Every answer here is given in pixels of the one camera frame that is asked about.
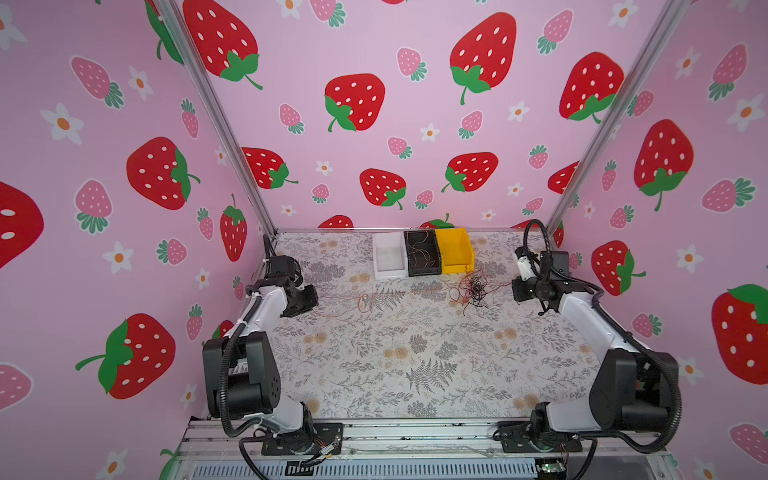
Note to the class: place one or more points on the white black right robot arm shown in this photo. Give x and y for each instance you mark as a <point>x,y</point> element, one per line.
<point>635,396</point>

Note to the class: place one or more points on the aluminium corner post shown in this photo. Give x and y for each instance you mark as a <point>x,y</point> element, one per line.
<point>215,44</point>
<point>659,35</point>

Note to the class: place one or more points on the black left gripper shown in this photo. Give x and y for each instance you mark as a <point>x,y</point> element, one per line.
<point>310,301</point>

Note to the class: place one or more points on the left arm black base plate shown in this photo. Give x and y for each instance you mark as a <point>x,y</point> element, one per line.
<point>306,441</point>

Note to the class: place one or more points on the white translucent storage bin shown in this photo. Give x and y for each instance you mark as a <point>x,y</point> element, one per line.
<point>389,256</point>

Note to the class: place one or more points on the aluminium left corner post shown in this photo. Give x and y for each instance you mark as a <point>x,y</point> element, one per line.
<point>215,44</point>

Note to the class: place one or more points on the black plastic storage bin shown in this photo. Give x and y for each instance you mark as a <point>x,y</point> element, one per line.
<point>422,253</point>

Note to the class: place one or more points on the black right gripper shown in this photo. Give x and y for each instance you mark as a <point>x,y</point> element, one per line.
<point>519,292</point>

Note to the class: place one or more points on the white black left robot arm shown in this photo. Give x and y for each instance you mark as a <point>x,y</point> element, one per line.
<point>243,384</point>

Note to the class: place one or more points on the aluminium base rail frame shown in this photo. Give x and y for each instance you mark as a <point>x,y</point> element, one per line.
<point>416,449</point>

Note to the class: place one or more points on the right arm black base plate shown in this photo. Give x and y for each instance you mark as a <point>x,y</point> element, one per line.
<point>522,437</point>

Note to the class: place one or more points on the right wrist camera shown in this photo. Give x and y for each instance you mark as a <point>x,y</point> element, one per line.
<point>525,268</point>

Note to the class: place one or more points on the aluminium right corner post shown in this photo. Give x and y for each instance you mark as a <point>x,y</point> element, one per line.
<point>659,35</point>

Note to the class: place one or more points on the yellow plastic storage bin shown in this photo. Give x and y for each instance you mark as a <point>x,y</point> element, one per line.
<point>456,251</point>

